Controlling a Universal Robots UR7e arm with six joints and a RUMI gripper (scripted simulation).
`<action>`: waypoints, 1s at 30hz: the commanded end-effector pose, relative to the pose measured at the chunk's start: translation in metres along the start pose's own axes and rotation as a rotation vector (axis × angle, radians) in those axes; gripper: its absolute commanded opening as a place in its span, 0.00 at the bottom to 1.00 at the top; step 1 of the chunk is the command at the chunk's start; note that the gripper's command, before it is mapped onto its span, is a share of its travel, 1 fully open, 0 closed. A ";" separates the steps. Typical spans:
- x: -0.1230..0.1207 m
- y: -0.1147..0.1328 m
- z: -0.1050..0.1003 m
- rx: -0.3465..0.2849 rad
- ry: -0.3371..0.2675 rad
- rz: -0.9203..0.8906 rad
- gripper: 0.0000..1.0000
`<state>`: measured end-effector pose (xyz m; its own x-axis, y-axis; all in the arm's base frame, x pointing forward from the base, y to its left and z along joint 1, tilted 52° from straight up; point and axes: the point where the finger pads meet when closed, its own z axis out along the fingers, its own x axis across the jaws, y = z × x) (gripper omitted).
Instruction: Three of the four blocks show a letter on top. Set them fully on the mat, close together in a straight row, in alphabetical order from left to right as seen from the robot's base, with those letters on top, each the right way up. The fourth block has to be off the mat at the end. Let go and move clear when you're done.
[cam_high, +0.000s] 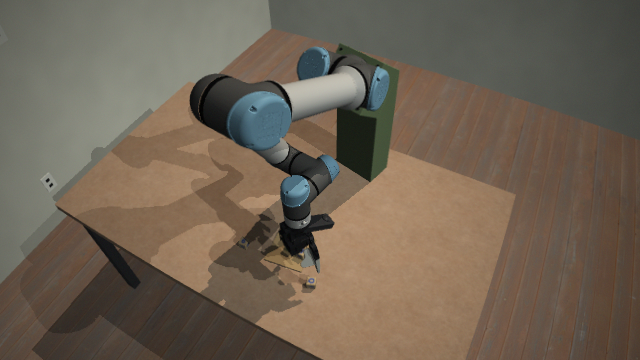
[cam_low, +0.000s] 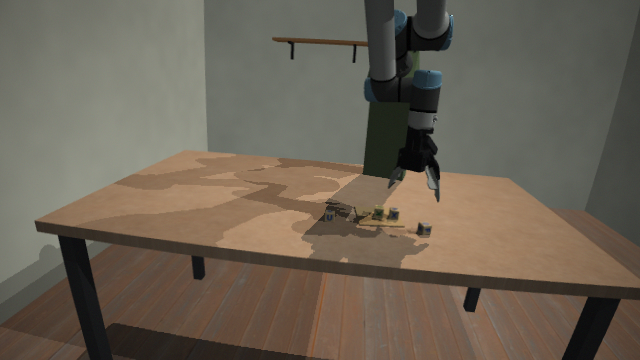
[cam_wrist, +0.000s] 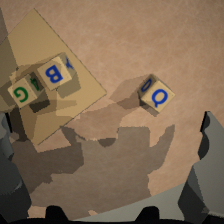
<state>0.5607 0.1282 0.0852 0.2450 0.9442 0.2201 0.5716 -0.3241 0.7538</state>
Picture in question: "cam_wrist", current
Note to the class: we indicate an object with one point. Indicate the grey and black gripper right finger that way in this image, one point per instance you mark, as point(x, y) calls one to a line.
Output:
point(202, 198)

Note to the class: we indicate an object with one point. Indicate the tan letter block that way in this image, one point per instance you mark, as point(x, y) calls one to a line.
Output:
point(57, 71)
point(26, 90)
point(155, 93)

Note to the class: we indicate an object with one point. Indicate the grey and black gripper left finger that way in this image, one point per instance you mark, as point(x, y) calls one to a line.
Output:
point(14, 197)

